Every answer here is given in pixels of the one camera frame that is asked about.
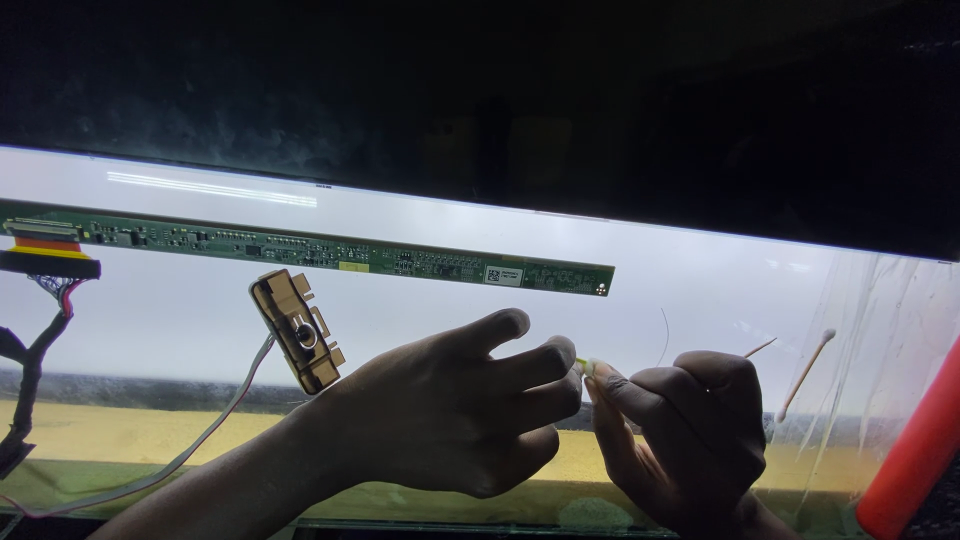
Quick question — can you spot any person's right hand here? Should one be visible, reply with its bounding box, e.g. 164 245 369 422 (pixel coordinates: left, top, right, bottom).
583 350 768 535

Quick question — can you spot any person's left hand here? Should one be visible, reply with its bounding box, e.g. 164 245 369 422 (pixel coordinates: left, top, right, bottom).
328 308 585 501

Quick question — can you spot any tan plastic sensor module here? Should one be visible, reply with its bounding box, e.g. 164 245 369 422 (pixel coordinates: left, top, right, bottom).
248 267 347 397

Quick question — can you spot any white lit backlight panel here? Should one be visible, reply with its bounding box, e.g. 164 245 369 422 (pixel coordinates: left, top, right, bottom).
0 144 960 526

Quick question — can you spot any long green circuit board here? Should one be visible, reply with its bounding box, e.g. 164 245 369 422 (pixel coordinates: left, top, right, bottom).
0 198 617 298

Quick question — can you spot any clear plastic film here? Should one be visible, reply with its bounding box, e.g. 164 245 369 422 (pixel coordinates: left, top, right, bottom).
756 251 960 520

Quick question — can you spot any red cylinder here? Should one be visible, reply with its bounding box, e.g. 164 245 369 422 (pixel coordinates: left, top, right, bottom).
855 351 960 540

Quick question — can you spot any black display panel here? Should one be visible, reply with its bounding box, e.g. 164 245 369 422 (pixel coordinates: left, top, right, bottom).
0 0 960 262

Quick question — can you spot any grey flat cable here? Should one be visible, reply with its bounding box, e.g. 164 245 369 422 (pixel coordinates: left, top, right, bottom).
0 333 278 521

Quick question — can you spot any black wire bundle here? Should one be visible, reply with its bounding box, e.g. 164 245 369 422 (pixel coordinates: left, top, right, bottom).
0 273 89 481

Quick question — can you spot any orange ribbon cable black connector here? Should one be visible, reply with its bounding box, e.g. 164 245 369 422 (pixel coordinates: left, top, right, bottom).
0 235 103 281

